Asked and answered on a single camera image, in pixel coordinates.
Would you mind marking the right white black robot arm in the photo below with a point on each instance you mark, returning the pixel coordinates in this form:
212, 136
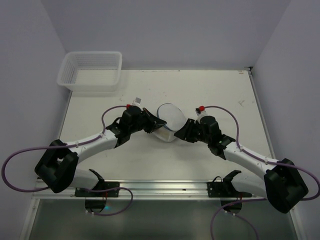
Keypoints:
277, 181

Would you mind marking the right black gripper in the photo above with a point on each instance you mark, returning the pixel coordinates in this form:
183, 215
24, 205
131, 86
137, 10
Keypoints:
189, 130

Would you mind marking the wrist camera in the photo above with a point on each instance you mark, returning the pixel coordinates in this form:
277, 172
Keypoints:
201, 112
136, 102

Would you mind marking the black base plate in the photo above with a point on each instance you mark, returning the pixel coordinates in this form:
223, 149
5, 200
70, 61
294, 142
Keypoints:
103, 189
223, 188

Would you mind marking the white plastic mesh basket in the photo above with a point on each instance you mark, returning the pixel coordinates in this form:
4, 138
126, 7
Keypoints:
91, 71

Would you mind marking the aluminium mounting rail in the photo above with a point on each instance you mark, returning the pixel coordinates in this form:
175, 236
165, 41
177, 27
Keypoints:
183, 189

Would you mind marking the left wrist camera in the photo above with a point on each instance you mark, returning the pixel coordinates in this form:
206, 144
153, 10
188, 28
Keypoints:
136, 102

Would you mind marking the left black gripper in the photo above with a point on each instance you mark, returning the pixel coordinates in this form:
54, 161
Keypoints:
148, 120

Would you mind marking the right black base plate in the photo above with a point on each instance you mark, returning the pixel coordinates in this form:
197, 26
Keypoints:
223, 188

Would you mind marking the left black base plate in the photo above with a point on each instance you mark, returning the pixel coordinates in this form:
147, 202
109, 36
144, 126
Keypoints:
103, 189

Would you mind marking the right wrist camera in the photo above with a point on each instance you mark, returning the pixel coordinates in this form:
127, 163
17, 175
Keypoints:
201, 112

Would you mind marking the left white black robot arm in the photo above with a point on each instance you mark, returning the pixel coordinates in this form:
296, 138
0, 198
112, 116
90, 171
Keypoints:
58, 167

